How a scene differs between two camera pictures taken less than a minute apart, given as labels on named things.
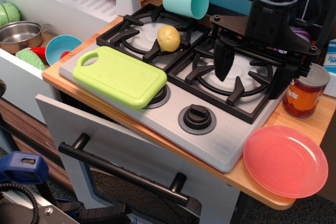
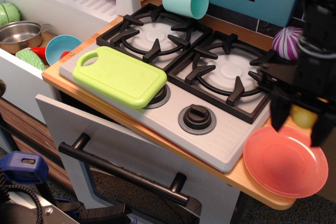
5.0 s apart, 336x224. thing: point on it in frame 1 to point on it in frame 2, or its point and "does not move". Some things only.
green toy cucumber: [29, 55] does not move
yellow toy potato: [168, 38] to [303, 117]
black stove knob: [197, 120] does not move
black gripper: [276, 40] to [281, 80]
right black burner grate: [243, 92] does not move
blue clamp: [23, 168] does not move
